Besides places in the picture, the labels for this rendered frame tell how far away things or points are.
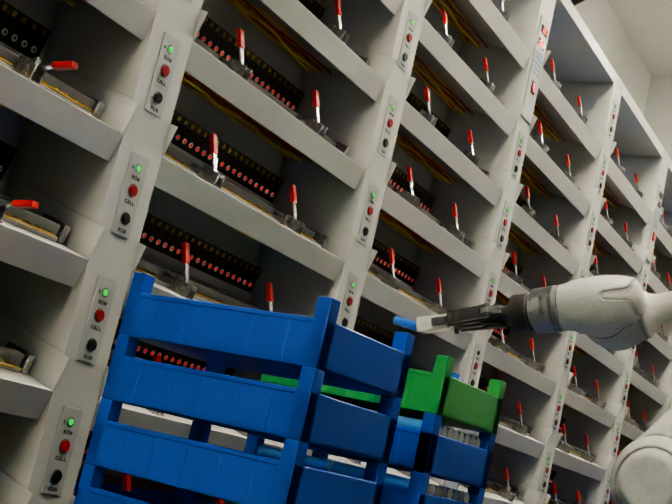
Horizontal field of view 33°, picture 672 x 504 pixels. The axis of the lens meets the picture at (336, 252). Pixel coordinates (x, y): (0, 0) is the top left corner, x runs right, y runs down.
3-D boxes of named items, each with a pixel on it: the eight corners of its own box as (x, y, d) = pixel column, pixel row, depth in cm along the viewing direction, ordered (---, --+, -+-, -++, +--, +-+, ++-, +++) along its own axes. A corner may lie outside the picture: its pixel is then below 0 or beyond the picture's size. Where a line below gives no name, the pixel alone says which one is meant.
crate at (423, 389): (496, 435, 169) (507, 382, 170) (436, 414, 152) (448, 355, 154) (330, 403, 185) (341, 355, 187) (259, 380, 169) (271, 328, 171)
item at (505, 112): (509, 136, 292) (533, 89, 292) (414, 35, 241) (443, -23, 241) (444, 113, 303) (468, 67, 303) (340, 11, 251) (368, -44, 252)
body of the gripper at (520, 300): (537, 298, 226) (493, 303, 230) (524, 288, 219) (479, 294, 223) (540, 334, 224) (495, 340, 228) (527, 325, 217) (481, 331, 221)
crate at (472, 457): (486, 489, 167) (496, 435, 169) (423, 473, 151) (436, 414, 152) (319, 452, 184) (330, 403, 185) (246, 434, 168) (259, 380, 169)
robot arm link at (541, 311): (552, 279, 217) (522, 283, 219) (556, 326, 214) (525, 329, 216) (565, 290, 224) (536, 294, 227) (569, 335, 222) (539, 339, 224)
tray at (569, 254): (573, 275, 348) (593, 235, 348) (507, 217, 296) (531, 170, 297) (517, 251, 359) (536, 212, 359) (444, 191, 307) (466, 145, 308)
